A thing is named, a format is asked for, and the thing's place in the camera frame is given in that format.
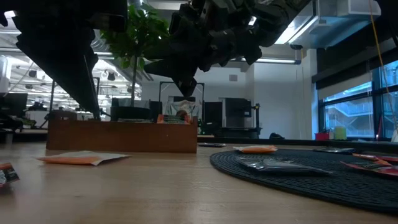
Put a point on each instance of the red box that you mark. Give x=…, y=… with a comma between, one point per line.
x=321, y=136

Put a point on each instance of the long ceiling light bar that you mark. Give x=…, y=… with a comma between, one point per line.
x=273, y=60

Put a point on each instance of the black window frame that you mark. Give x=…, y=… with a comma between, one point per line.
x=377, y=105

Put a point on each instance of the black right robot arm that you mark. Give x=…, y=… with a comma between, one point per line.
x=280, y=12

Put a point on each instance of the round dark woven placemat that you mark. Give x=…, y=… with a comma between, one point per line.
x=311, y=189

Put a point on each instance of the black box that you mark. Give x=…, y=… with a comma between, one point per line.
x=213, y=112

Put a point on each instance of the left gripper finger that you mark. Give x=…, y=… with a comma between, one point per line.
x=93, y=71
x=59, y=71

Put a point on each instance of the small black dome object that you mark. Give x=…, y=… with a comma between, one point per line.
x=276, y=136

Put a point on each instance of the black aluminium table frame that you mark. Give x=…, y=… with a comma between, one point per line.
x=298, y=142

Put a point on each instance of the orange-red tea packet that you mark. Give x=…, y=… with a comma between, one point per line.
x=373, y=157
x=172, y=119
x=7, y=175
x=379, y=170

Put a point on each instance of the wooden three-compartment tray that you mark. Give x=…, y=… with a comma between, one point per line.
x=124, y=137

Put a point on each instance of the black stand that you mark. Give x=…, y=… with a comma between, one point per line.
x=257, y=121

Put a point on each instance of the black monitor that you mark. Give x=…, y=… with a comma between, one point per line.
x=14, y=104

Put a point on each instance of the green plant in black pot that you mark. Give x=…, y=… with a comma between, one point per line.
x=140, y=34

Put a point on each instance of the white orange Tazo tea packet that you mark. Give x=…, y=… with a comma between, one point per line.
x=84, y=157
x=256, y=150

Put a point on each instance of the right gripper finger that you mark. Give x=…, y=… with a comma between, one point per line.
x=187, y=85
x=168, y=63

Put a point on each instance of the purple tea packet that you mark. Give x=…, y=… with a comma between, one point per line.
x=280, y=165
x=211, y=145
x=135, y=120

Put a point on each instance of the green container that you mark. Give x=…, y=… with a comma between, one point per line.
x=340, y=133

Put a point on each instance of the white cloth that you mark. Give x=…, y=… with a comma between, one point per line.
x=186, y=107

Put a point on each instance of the black cabinet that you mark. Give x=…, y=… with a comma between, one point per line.
x=237, y=110

